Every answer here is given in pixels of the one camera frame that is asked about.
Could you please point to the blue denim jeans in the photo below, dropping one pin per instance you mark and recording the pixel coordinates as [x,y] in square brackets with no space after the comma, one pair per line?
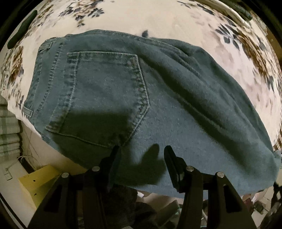
[99,89]

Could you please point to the near striped curtain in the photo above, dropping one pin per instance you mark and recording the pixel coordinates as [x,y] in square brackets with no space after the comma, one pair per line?
[10,141]

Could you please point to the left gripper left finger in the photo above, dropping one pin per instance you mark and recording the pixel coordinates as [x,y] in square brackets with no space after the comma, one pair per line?
[78,201]

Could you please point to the folded clothes stack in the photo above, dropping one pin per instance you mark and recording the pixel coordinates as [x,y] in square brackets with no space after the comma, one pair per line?
[240,8]

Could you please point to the floral bed sheet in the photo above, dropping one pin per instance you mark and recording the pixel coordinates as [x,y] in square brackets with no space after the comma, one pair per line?
[240,47]

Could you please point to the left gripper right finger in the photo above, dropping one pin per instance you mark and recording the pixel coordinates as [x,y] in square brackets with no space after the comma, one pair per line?
[225,207]

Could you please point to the black folded garment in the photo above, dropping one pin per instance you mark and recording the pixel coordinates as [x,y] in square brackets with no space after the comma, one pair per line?
[22,30]

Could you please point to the yellow box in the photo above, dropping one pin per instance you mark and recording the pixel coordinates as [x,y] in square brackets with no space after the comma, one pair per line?
[37,184]

